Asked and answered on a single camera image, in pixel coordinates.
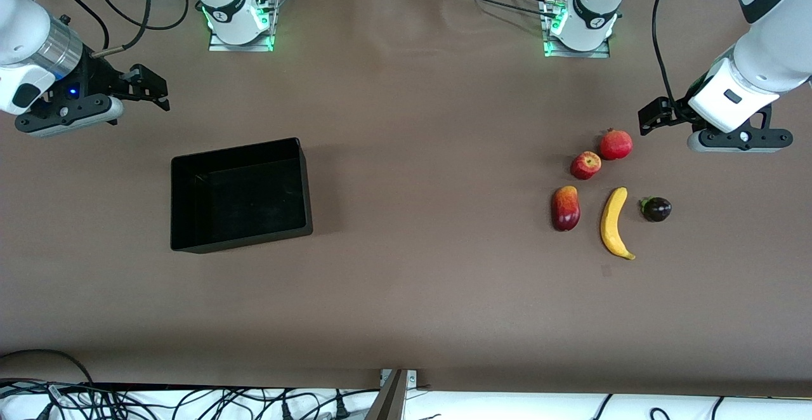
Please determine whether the red apple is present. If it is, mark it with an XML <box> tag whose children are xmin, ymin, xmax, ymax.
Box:
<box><xmin>570</xmin><ymin>151</ymin><xmax>602</xmax><ymax>181</ymax></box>

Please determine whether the yellow banana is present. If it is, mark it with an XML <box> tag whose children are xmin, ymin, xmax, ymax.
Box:
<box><xmin>600</xmin><ymin>187</ymin><xmax>636</xmax><ymax>261</ymax></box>

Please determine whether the black rectangular plastic box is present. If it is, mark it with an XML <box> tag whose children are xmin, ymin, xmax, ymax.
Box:
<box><xmin>170</xmin><ymin>138</ymin><xmax>313</xmax><ymax>254</ymax></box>

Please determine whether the red pomegranate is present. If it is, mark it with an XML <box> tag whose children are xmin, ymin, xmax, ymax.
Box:
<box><xmin>599</xmin><ymin>128</ymin><xmax>634</xmax><ymax>161</ymax></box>

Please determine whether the dark purple eggplant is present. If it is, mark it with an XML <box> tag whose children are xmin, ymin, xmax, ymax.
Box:
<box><xmin>639</xmin><ymin>196</ymin><xmax>672</xmax><ymax>223</ymax></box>

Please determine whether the red yellow mango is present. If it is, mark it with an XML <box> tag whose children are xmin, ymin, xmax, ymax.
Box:
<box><xmin>551</xmin><ymin>185</ymin><xmax>581</xmax><ymax>232</ymax></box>

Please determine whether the brown table cover sheet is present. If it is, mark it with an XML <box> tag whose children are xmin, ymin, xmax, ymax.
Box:
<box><xmin>0</xmin><ymin>0</ymin><xmax>812</xmax><ymax>398</ymax></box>

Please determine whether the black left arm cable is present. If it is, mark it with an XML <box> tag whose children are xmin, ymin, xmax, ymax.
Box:
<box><xmin>652</xmin><ymin>0</ymin><xmax>695</xmax><ymax>122</ymax></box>

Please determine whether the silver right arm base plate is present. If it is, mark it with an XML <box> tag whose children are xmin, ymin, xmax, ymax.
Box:
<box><xmin>208</xmin><ymin>0</ymin><xmax>277</xmax><ymax>53</ymax></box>

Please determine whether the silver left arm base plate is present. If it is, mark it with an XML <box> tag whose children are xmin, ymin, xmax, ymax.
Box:
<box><xmin>542</xmin><ymin>0</ymin><xmax>612</xmax><ymax>59</ymax></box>

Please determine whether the long black tabletop cable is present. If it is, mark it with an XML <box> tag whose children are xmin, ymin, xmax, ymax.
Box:
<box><xmin>444</xmin><ymin>0</ymin><xmax>565</xmax><ymax>18</ymax></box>

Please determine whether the black looping floor cable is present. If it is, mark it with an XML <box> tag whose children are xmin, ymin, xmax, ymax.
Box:
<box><xmin>0</xmin><ymin>349</ymin><xmax>95</xmax><ymax>386</ymax></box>

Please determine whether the silver corner bracket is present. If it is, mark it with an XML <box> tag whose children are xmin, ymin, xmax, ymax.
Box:
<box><xmin>379</xmin><ymin>369</ymin><xmax>418</xmax><ymax>388</ymax></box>

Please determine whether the grey angled metal post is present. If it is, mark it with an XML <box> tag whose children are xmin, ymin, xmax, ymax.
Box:
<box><xmin>365</xmin><ymin>369</ymin><xmax>408</xmax><ymax>420</ymax></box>

